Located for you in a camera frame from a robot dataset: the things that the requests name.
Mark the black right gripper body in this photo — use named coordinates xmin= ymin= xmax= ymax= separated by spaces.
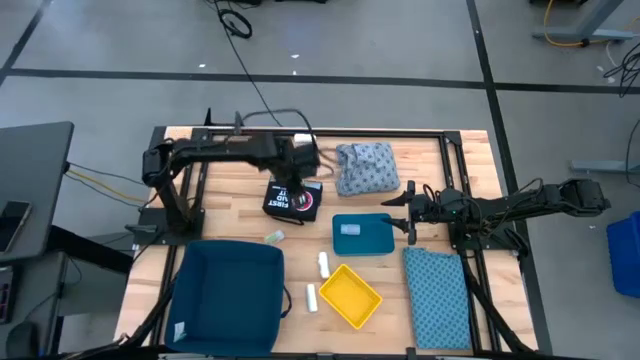
xmin=407 ymin=188 xmax=471 ymax=229

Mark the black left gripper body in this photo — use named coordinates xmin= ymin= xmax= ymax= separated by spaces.
xmin=272 ymin=142 xmax=321 ymax=194

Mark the black first aid kit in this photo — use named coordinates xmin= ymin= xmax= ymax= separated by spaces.
xmin=262 ymin=178 xmax=324 ymax=224

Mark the grey square-patterned gown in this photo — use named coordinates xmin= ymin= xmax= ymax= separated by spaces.
xmin=333 ymin=141 xmax=402 ymax=198

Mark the blue dotted cloth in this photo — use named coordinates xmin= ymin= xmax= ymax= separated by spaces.
xmin=402 ymin=246 xmax=474 ymax=351

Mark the teal plastic bin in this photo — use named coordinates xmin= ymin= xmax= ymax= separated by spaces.
xmin=331 ymin=213 xmax=396 ymax=258

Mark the yellow slotted plastic basket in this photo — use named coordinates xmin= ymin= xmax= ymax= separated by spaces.
xmin=318 ymin=263 xmax=384 ymax=331

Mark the navy fabric storage basket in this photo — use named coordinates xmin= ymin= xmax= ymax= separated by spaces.
xmin=164 ymin=239 xmax=294 ymax=357

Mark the blue plastic tote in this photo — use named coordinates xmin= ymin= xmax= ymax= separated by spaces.
xmin=606 ymin=209 xmax=640 ymax=300

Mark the black aluminium table frame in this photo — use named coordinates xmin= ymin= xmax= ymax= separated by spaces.
xmin=134 ymin=125 xmax=551 ymax=357

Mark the black floor cable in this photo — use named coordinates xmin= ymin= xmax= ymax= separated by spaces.
xmin=204 ymin=0 xmax=284 ymax=127

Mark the yellow cable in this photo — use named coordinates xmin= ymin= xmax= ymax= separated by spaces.
xmin=543 ymin=0 xmax=640 ymax=49

